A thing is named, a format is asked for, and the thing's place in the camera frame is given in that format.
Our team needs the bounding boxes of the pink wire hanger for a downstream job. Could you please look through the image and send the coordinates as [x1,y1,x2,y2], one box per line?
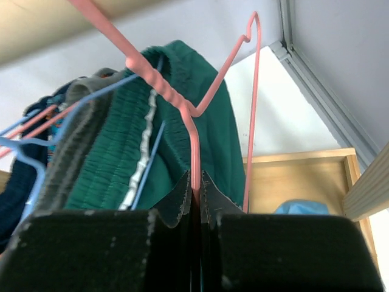
[7,102,80,140]
[66,0,263,214]

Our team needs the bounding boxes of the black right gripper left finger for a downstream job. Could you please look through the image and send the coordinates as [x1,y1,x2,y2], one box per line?
[1,173,193,291]

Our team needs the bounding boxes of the grey shorts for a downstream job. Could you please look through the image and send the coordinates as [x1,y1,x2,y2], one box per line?
[36,68,124,210]

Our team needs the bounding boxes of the green shorts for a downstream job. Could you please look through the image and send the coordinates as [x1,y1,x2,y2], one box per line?
[64,40,246,210]

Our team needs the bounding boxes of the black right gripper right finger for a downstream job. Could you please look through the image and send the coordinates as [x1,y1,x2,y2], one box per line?
[200,172,384,291]

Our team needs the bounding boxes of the patterned orange blue shorts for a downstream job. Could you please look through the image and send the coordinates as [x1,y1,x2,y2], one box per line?
[46,94,67,165]

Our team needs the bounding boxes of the wooden clothes rack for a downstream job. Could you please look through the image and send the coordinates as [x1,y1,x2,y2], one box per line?
[6,13,384,263]

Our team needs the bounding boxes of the navy blue shorts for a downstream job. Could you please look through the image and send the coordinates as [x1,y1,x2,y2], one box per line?
[0,96,55,253]

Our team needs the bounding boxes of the light blue cloth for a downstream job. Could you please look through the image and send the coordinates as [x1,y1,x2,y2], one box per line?
[274,200,329,215]

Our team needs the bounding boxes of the light blue wire hanger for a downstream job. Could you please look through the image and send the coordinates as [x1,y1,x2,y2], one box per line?
[0,54,167,210]

